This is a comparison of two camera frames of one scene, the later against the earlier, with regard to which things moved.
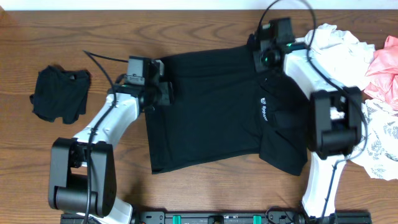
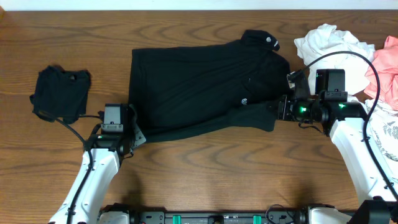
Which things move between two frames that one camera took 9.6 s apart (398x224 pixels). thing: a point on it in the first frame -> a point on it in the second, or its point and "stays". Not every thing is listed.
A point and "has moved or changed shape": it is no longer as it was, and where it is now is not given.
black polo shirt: (222, 108) has moved or changed shape
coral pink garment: (382, 73) stays
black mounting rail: (277, 216) stays
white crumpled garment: (339, 53) stays
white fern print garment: (379, 150) stays
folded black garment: (60, 94) stays
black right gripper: (259, 65) -> (285, 112)
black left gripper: (166, 96) -> (139, 136)
